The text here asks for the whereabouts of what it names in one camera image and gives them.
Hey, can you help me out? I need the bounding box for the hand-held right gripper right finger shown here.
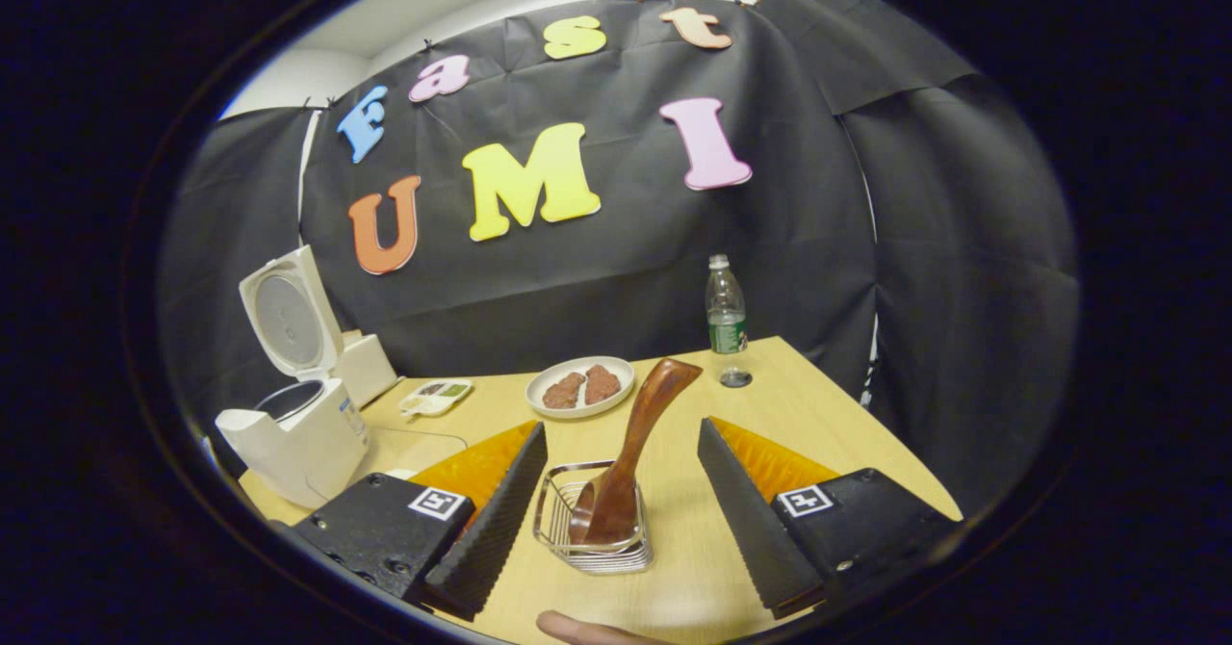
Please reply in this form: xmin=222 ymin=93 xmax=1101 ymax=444
xmin=697 ymin=417 xmax=963 ymax=620

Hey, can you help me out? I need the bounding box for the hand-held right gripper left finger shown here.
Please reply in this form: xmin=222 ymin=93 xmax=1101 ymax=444
xmin=289 ymin=421 xmax=550 ymax=622

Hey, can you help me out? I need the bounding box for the metal wire chopstick holder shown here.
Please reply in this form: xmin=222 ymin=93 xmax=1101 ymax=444
xmin=532 ymin=460 xmax=655 ymax=576

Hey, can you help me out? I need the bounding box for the clear plastic rice container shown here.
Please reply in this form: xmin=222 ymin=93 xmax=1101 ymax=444
xmin=361 ymin=423 xmax=475 ymax=484

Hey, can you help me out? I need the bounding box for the brown wooden spoon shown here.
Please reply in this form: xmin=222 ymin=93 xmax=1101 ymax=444
xmin=568 ymin=357 xmax=705 ymax=547

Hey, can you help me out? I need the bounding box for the white rice cooker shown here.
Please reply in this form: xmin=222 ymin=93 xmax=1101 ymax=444
xmin=214 ymin=245 xmax=372 ymax=511

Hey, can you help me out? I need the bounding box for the white round plate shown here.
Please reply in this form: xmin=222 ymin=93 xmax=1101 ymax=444
xmin=526 ymin=356 xmax=636 ymax=421

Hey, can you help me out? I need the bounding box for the brown meat piece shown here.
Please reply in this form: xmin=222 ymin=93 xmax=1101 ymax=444
xmin=542 ymin=372 xmax=587 ymax=410
xmin=583 ymin=364 xmax=624 ymax=406

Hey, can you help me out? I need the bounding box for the clear plastic water bottle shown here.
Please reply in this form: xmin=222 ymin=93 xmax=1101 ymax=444
xmin=706 ymin=254 xmax=750 ymax=357

